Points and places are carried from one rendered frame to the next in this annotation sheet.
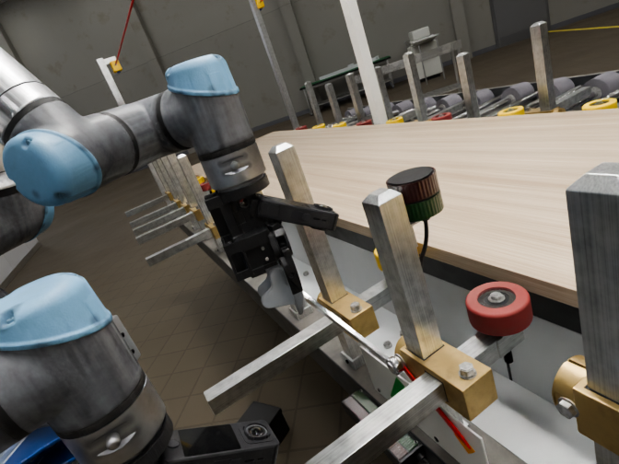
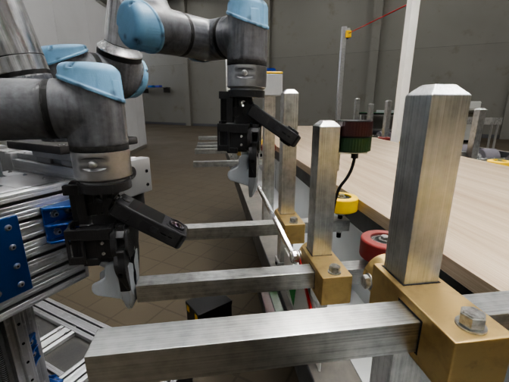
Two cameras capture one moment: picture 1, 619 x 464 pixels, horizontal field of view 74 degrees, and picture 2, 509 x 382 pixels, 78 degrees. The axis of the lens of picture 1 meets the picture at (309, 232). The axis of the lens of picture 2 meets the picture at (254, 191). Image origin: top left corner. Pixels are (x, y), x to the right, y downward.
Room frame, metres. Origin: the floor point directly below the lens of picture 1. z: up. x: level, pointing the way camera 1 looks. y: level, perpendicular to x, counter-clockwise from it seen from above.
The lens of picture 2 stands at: (-0.08, -0.10, 1.13)
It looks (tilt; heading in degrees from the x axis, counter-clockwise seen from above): 16 degrees down; 13
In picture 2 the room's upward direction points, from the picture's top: straight up
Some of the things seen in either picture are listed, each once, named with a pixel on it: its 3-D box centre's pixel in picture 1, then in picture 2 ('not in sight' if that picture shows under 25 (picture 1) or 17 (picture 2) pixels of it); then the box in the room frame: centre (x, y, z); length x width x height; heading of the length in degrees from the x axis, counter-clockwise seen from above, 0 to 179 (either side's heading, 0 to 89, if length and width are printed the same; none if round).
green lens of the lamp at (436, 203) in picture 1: (416, 203); (352, 142); (0.47, -0.14, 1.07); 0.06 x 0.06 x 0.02
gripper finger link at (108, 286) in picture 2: not in sight; (113, 288); (0.28, 0.21, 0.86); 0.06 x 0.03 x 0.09; 111
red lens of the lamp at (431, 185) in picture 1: (412, 184); (353, 127); (0.47, -0.14, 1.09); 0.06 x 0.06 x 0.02
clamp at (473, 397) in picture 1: (441, 367); (323, 269); (0.44, -0.10, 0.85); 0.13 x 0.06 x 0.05; 21
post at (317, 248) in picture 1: (324, 267); (286, 188); (0.69, 0.00, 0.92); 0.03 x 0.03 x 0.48; 21
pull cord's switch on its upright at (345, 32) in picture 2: (281, 75); (341, 89); (3.25, -0.21, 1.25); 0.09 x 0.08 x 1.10; 21
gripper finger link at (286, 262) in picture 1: (286, 263); (252, 154); (0.52, 0.04, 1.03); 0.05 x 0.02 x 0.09; 8
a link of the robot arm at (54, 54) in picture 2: not in sight; (67, 72); (0.64, 0.56, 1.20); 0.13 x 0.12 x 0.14; 154
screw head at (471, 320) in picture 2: not in sight; (472, 318); (0.15, -0.21, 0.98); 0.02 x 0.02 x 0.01
